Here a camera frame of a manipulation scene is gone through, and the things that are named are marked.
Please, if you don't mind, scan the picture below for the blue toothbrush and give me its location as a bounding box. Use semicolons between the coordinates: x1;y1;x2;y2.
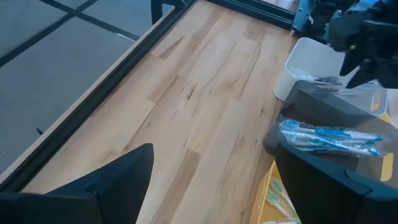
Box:
277;119;384;142
280;129;382;157

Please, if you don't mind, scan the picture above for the orange plastic bin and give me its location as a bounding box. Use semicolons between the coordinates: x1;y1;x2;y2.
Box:
248;161;302;224

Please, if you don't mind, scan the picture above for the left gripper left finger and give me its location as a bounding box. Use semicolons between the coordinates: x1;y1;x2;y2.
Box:
0;142;155;224

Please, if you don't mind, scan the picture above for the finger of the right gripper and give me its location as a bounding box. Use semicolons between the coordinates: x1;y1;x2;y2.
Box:
346;60;379;90
339;49;362;77

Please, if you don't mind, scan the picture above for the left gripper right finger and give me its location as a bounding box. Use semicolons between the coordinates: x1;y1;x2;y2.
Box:
274;142;398;224

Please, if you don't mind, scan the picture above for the green toothbrush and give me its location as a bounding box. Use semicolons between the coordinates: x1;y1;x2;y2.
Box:
266;190;295;220
269;178;296;212

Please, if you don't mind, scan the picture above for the grey translucent plastic bin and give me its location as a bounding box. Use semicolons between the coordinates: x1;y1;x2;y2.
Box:
262;80;398;189

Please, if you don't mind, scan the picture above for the purple toothbrush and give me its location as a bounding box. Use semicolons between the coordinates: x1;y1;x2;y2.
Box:
313;76;345;86

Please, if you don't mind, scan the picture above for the white plastic bin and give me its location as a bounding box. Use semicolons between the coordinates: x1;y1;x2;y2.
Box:
272;37;389;116

